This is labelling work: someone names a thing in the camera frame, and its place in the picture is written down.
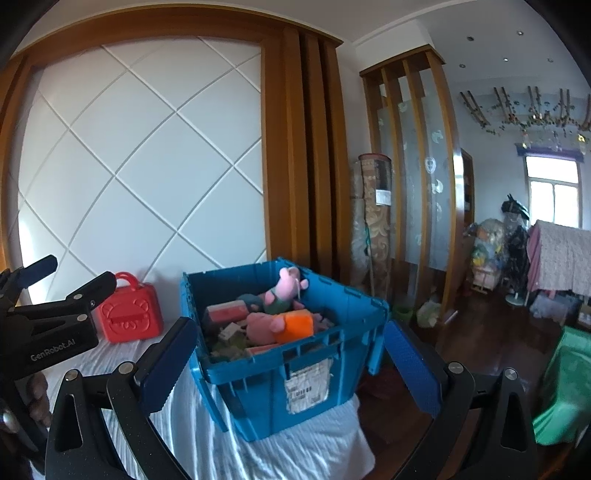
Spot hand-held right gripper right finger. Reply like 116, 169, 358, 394
383, 319, 539, 480

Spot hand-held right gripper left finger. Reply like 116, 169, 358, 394
45, 316, 200, 480

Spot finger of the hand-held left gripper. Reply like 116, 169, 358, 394
0, 255, 58, 308
9, 271, 117, 324

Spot blue plastic storage crate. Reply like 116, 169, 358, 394
180, 258, 391, 444

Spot pig plush teal shirt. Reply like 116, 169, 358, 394
261, 266, 310, 312

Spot striped cloth covered desktop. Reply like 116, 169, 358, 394
28, 318, 376, 480

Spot person's left hand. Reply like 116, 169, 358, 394
23, 371, 54, 428

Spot red plastic toy case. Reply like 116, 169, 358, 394
95, 271, 164, 343

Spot pale plastic bag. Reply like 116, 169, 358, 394
416, 298, 458, 328

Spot red cardboard box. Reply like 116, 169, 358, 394
203, 300, 252, 335

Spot pig plush orange dress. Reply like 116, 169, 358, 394
245, 309, 324, 347

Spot rolled patterned carpet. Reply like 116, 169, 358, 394
349, 154, 394, 305

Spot pile of bagged clutter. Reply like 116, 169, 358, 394
466, 219, 509, 291

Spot black bagged clutter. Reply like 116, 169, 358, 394
501, 194, 532, 296

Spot wooden partition screen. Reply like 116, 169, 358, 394
359, 45, 462, 319

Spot pink floral cloth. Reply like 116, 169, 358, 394
526, 220, 591, 298

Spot window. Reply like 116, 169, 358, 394
524, 154, 583, 227

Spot hanging ceiling decoration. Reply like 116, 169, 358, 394
459, 85, 591, 139

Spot wooden wall frame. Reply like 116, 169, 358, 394
0, 21, 352, 296

